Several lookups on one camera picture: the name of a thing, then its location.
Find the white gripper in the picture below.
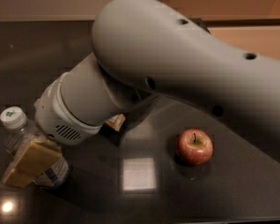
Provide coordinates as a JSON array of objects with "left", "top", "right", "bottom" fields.
[{"left": 1, "top": 73, "right": 102, "bottom": 189}]

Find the clear plastic water bottle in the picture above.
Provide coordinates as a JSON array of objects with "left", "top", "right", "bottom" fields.
[{"left": 0, "top": 106, "right": 69, "bottom": 189}]

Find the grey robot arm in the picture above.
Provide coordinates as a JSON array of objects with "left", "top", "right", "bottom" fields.
[{"left": 1, "top": 0, "right": 280, "bottom": 188}]

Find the brown snack bag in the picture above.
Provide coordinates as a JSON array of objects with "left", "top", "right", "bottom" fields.
[{"left": 105, "top": 114, "right": 126, "bottom": 132}]

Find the red apple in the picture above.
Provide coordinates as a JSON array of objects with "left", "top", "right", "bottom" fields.
[{"left": 176, "top": 129, "right": 213, "bottom": 165}]

